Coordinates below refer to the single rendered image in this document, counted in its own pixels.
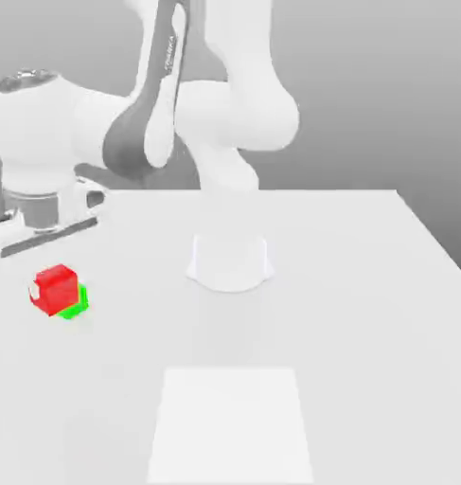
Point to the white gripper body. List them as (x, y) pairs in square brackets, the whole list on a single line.
[(44, 238)]

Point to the small green cube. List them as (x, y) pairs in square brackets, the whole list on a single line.
[(80, 303)]

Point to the small red cube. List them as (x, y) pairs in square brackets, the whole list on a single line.
[(57, 290)]

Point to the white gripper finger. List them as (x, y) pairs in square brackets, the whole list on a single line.
[(34, 291)]

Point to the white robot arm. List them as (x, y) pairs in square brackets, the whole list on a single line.
[(234, 121)]

